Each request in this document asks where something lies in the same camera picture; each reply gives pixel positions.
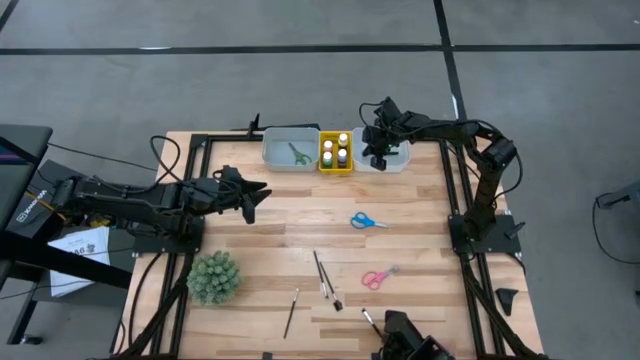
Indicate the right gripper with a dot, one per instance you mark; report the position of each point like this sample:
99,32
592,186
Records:
380,137

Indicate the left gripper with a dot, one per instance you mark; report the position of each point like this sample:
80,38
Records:
220,192

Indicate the yellow black-striped paint bottle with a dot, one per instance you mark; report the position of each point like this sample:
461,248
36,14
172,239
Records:
343,140

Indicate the purple paint bottle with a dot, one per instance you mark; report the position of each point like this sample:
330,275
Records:
342,158

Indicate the orange black-striped paint bottle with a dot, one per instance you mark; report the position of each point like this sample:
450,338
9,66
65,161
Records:
328,146

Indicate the green black-striped paint bottle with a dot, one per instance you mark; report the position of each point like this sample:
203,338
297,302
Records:
327,160

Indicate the black bristle brush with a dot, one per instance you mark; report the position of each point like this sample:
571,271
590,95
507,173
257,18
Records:
331,287

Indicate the small white-tipped paintbrush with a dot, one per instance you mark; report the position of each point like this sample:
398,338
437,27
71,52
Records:
371,321

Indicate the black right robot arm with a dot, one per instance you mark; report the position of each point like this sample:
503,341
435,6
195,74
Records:
482,195

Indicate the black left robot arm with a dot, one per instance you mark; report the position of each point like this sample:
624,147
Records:
125,200

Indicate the white plastic bin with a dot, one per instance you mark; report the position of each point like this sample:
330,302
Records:
400,162

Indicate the grey plastic bin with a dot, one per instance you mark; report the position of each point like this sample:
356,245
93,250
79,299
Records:
280,160

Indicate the yellow plastic basket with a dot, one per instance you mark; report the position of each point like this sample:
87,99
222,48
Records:
335,170

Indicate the green artificial plant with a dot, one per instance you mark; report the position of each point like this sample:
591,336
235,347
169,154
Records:
214,277

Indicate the flat silver-ferrule brush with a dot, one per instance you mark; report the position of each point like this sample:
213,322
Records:
320,274

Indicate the long thin black paintbrush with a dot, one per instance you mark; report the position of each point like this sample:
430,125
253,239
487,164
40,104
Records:
291,312

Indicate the white paper sheet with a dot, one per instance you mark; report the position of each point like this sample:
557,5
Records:
75,265

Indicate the black bulky device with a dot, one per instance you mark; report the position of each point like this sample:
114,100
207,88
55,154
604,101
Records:
410,340

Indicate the black monitor stand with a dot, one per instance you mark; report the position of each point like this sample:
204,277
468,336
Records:
60,260

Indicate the black cardboard box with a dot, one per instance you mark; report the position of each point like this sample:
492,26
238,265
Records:
35,205

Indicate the black caster wheel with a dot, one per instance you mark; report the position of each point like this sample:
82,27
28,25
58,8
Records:
31,340

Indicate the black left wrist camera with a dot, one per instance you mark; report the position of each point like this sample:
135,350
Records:
248,214

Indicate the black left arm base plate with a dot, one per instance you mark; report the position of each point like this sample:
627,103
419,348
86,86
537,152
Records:
150,245

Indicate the black aluminium table frame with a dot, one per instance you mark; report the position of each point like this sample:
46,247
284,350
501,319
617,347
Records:
181,310

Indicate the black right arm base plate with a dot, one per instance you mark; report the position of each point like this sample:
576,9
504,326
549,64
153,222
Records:
500,242

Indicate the black plastic bracket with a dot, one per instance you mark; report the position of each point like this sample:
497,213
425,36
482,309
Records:
506,300

